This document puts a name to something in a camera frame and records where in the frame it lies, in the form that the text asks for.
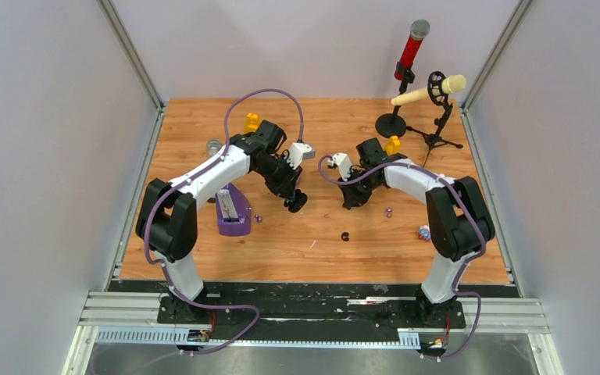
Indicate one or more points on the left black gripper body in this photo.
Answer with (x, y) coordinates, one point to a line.
(279, 175)

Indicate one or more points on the black earbud charging case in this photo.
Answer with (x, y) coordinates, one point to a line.
(305, 199)

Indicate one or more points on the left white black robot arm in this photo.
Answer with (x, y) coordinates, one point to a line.
(168, 217)

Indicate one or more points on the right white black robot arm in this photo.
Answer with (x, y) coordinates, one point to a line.
(460, 224)

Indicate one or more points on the colourful toy block pile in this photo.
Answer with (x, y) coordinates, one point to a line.
(393, 145)

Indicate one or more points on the purple stapler box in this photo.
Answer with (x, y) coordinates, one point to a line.
(234, 212)

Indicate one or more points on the yellow green toy block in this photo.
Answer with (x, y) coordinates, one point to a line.
(252, 123)

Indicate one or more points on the clear glitter tube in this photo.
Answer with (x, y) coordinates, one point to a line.
(213, 147)

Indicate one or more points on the black tripod mic stand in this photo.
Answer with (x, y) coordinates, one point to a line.
(435, 139)

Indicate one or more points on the cream microphone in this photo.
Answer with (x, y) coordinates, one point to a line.
(446, 86)

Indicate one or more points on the red microphone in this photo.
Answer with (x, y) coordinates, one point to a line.
(418, 30)

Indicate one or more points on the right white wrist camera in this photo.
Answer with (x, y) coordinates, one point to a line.
(342, 163)

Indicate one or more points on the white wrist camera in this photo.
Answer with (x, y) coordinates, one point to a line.
(342, 163)
(299, 151)

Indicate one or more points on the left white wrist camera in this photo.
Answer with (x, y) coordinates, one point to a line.
(299, 151)

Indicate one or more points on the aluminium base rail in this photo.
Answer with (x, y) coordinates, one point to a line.
(134, 327)

